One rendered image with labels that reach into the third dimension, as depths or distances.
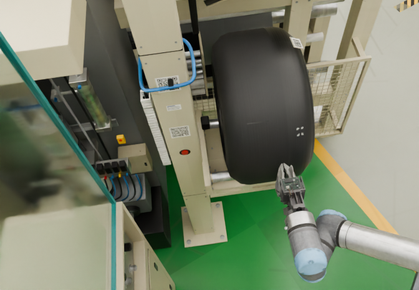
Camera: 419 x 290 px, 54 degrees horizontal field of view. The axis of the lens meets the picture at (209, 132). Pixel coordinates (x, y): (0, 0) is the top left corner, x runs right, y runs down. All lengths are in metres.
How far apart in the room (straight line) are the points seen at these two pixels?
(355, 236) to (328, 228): 0.09
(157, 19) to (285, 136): 0.57
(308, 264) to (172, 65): 0.70
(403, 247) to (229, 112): 0.65
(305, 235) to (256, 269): 1.36
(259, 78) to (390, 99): 2.05
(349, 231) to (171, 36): 0.80
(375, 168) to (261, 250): 0.95
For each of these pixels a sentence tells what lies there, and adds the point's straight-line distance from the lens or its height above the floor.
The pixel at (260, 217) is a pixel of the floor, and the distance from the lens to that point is 2.72.
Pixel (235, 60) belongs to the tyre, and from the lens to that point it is 1.41.
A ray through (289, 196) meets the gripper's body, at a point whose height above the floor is 1.32.
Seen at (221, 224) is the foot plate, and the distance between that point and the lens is 2.69.
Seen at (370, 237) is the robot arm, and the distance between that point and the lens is 1.36.
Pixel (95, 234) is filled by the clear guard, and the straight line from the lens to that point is 1.20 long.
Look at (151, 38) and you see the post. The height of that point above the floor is 1.72.
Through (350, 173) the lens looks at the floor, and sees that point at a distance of 2.93.
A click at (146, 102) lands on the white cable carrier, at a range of 1.44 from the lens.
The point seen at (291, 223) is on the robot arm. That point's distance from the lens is 1.31.
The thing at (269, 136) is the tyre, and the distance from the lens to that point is 1.39.
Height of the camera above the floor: 2.55
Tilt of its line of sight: 58 degrees down
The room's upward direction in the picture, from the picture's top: 7 degrees counter-clockwise
